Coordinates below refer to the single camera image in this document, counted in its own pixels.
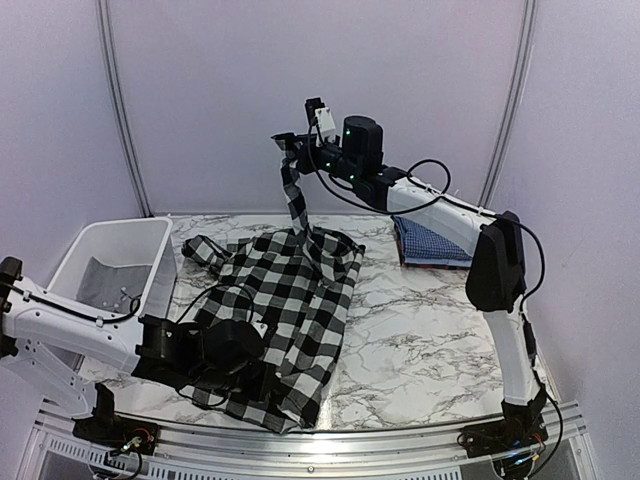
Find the aluminium front frame rail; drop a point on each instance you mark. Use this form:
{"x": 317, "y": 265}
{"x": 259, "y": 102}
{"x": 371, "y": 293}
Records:
{"x": 191, "y": 451}

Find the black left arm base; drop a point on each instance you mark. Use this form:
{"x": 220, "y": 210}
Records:
{"x": 105, "y": 427}

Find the folded blue checkered shirt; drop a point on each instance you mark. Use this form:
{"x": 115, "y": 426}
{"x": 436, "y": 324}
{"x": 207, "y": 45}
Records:
{"x": 420, "y": 242}

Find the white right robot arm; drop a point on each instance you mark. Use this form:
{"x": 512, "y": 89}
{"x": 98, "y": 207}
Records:
{"x": 495, "y": 285}

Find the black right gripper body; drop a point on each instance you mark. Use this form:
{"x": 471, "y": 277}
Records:
{"x": 309, "y": 165}

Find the black white checkered shirt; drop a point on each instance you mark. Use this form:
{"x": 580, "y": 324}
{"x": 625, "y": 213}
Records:
{"x": 299, "y": 282}

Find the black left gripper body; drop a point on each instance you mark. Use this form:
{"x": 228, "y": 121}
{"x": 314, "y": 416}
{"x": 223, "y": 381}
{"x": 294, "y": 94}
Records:
{"x": 255, "y": 391}

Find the grey cloth in bin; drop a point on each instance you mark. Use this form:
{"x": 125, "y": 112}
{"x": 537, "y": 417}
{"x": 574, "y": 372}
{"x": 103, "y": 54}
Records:
{"x": 115, "y": 289}

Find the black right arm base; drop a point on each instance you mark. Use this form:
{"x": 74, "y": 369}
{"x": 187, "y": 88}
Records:
{"x": 520, "y": 426}

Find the right aluminium wall post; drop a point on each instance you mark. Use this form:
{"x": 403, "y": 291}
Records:
{"x": 515, "y": 92}

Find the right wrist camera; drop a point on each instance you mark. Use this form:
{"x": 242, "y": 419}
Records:
{"x": 321, "y": 119}

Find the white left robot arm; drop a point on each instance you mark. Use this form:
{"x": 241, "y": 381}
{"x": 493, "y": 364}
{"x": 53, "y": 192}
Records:
{"x": 223, "y": 358}

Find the white plastic bin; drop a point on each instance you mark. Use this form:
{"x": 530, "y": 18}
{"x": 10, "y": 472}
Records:
{"x": 123, "y": 243}

